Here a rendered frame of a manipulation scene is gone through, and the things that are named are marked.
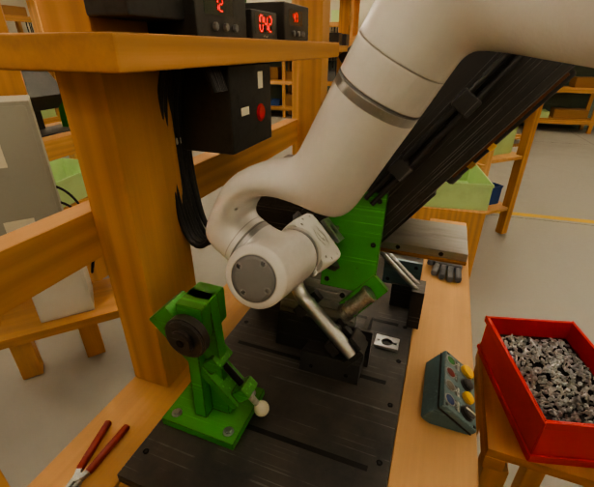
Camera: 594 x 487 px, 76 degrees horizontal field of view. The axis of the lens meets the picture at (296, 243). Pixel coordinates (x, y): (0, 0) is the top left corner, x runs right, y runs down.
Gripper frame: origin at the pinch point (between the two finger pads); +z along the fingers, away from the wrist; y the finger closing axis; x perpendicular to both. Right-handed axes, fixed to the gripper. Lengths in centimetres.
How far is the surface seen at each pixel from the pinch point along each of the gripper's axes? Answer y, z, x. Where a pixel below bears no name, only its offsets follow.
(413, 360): -34.2, 11.2, 4.2
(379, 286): -14.8, 3.7, -1.9
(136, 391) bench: -3, -15, 49
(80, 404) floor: 8, 47, 165
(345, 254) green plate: -5.5, 4.0, -0.1
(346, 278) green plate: -9.8, 4.0, 2.9
